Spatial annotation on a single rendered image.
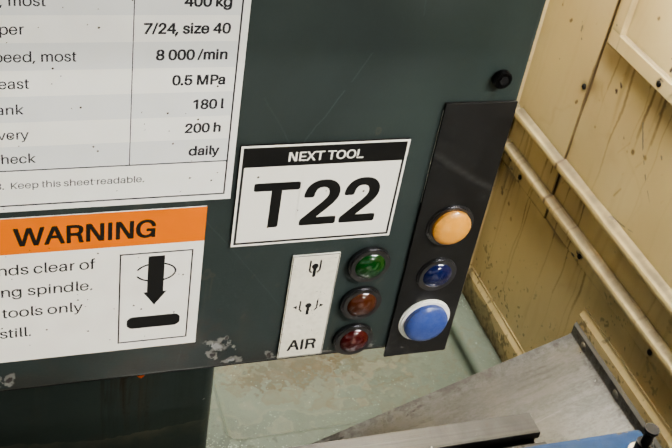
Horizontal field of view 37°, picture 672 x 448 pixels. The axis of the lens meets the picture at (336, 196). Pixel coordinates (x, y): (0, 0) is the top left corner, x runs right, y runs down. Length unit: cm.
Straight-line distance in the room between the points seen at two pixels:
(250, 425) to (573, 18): 95
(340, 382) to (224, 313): 142
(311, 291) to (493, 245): 152
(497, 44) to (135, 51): 19
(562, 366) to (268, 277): 127
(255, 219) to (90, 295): 10
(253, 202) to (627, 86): 119
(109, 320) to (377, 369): 150
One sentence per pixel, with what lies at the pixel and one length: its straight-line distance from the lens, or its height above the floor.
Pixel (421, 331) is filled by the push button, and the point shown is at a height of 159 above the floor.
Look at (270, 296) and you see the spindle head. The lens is 61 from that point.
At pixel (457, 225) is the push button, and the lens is 61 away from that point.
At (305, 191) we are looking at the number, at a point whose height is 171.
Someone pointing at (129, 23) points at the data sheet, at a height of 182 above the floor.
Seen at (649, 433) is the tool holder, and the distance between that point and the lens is 105.
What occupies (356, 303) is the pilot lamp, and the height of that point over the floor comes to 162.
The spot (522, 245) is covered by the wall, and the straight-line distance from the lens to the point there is 201.
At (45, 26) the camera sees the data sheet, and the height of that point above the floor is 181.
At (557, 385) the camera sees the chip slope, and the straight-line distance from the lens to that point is 180.
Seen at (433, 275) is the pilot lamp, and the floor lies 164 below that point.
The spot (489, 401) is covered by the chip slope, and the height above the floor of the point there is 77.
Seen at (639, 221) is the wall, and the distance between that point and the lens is 168.
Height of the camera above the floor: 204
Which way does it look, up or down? 36 degrees down
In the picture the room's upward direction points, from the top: 10 degrees clockwise
